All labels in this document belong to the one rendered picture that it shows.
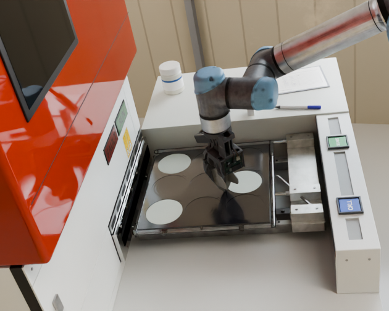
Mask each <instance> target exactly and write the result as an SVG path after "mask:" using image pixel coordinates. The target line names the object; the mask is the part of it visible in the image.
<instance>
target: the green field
mask: <svg viewBox="0 0 389 311"><path fill-rule="evenodd" d="M126 116H127V109H126V107H125V102H123V105H122V108H121V110H120V113H119V116H118V118H117V121H116V124H117V128H118V131H119V134H120V132H121V129H122V127H123V123H124V121H125V118H126Z"/></svg>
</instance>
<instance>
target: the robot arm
mask: <svg viewBox="0 0 389 311"><path fill-rule="evenodd" d="M383 31H387V38H388V42H389V0H368V1H366V2H364V3H362V4H360V5H358V6H356V7H354V8H352V9H350V10H347V11H346V12H344V13H342V14H340V15H338V16H336V17H334V18H332V19H330V20H327V21H325V22H323V23H321V24H319V25H317V26H315V27H313V28H311V29H309V30H306V31H304V32H302V33H300V34H298V35H296V36H294V37H292V38H290V39H288V40H286V41H284V42H282V43H280V44H278V45H276V46H274V47H272V46H263V47H261V48H259V49H258V50H257V51H256V52H255V53H254V54H253V56H252V58H251V60H250V63H249V65H248V67H247V69H246V71H245V73H244V75H243V76H242V77H225V74H224V71H223V70H222V69H221V68H220V67H216V66H209V67H204V68H201V69H199V70H198V71H197V72H196V73H195V74H194V76H193V82H194V93H195V95H196V101H197V105H198V110H199V118H200V122H201V128H202V130H200V131H199V133H197V134H195V135H194V138H195V140H196V142H197V143H208V147H205V151H204V152H203V154H204V159H203V164H204V165H203V166H204V171H205V172H206V174H207V175H208V177H209V178H210V179H211V180H212V181H213V182H214V183H215V185H216V186H217V187H218V188H219V189H221V190H223V191H227V190H228V188H229V186H230V183H231V182H232V183H235V184H238V183H239V180H238V178H237V176H236V175H235V173H234V172H235V171H237V170H239V169H241V168H242V167H245V160H244V155H243V150H242V149H241V148H239V147H238V146H237V145H236V144H234V143H233V140H232V139H233V138H235V134H234V132H232V126H231V124H232V123H231V118H230V109H243V110H272V109H274V108H275V106H276V105H277V99H278V83H277V80H276V79H277V78H280V77H282V76H284V75H286V74H288V73H291V72H293V71H295V70H297V69H300V68H302V67H305V66H307V65H309V64H311V63H313V62H316V61H318V60H320V59H323V58H324V57H327V56H329V55H331V54H334V53H336V52H338V51H341V50H342V49H345V48H347V47H350V46H352V45H354V44H356V43H358V42H361V41H363V40H365V39H367V38H370V37H372V36H374V35H377V34H379V33H381V32H383ZM241 155H242V156H241ZM242 158H243V160H242Z"/></svg>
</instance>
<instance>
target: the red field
mask: <svg viewBox="0 0 389 311"><path fill-rule="evenodd" d="M117 140H118V137H117V133H116V130H115V127H114V129H113V131H112V133H111V136H110V138H109V141H108V144H107V146H106V149H105V152H106V156H107V159H108V162H110V159H111V157H112V153H113V151H114V148H115V145H116V143H117Z"/></svg>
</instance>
